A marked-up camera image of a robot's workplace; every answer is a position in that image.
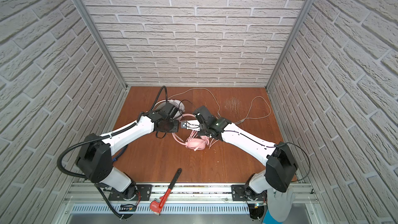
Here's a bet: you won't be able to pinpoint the white headphones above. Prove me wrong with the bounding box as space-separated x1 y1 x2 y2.
155 100 185 119

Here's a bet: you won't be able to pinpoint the pink headphones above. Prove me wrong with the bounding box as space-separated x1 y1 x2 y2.
172 130 217 151

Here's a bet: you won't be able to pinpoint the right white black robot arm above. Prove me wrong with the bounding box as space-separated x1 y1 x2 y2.
193 106 298 200

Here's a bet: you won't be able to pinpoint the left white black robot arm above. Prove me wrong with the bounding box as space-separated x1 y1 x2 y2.
76 102 179 200

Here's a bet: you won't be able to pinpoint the grey gloved hand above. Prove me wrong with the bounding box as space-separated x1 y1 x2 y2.
263 188 295 224

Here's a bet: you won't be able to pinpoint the blue black pliers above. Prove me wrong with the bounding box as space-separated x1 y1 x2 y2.
113 145 128 162

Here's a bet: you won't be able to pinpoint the red black pipe wrench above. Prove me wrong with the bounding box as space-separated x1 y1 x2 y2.
150 168 182 215

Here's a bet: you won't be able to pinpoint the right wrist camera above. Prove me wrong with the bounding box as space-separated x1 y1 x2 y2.
180 120 200 131

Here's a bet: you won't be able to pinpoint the black corrugated cable conduit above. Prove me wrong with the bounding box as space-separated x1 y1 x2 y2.
56 85 169 220

